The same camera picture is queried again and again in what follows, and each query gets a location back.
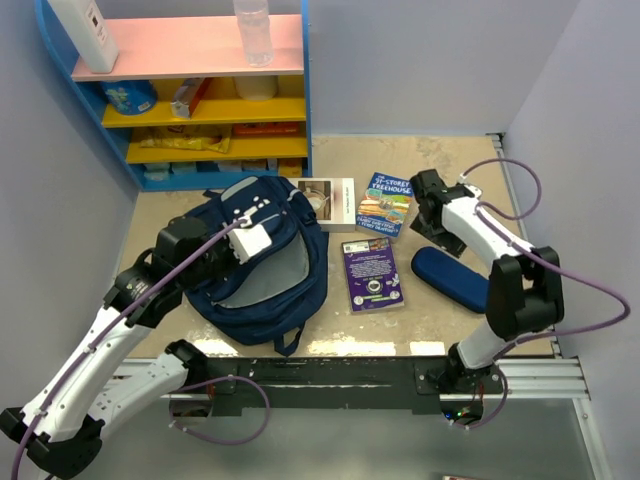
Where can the blue snack canister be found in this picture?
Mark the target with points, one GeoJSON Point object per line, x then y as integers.
{"type": "Point", "coordinates": [130, 97]}

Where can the red flat box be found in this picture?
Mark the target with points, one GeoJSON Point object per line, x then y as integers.
{"type": "Point", "coordinates": [266, 128]}

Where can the navy blue student backpack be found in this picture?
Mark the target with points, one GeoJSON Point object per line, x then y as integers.
{"type": "Point", "coordinates": [271, 296]}

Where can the aluminium rail frame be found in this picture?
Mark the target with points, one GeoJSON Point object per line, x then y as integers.
{"type": "Point", "coordinates": [253, 259]}

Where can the blue treehouse book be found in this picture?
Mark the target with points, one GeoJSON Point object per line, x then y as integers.
{"type": "Point", "coordinates": [384, 206]}

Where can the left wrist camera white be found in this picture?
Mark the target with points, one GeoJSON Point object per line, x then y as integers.
{"type": "Point", "coordinates": [248, 240]}

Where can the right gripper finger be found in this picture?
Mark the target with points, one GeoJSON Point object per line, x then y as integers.
{"type": "Point", "coordinates": [450, 243]}
{"type": "Point", "coordinates": [425, 228]}

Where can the white rectangular device box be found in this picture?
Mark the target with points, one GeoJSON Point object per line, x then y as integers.
{"type": "Point", "coordinates": [85, 25]}

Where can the white coffee photo book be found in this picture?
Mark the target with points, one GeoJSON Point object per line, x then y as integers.
{"type": "Point", "coordinates": [333, 201]}

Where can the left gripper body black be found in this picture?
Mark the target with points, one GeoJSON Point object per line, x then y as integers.
{"type": "Point", "coordinates": [218, 260]}

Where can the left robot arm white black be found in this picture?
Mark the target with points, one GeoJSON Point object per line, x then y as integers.
{"type": "Point", "coordinates": [63, 427]}

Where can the orange white carton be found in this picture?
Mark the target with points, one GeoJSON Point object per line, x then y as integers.
{"type": "Point", "coordinates": [188, 96]}

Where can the blue shelf unit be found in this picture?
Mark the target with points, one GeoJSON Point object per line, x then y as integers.
{"type": "Point", "coordinates": [168, 50]}

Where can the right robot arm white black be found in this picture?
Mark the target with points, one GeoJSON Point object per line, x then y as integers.
{"type": "Point", "coordinates": [476, 262]}

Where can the white cylindrical jar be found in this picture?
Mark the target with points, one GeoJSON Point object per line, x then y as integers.
{"type": "Point", "coordinates": [256, 88]}

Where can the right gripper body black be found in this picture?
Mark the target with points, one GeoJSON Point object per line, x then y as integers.
{"type": "Point", "coordinates": [436, 226]}

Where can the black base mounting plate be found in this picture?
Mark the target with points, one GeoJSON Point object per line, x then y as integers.
{"type": "Point", "coordinates": [411, 383]}

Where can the clear plastic water bottle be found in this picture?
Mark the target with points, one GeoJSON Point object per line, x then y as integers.
{"type": "Point", "coordinates": [254, 26]}

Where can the purple paperback book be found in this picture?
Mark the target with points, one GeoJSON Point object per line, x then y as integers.
{"type": "Point", "coordinates": [372, 277]}

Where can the blue pencil case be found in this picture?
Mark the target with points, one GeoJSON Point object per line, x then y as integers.
{"type": "Point", "coordinates": [451, 278]}

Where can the yellow snack packet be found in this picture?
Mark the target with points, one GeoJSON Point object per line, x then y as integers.
{"type": "Point", "coordinates": [187, 137]}

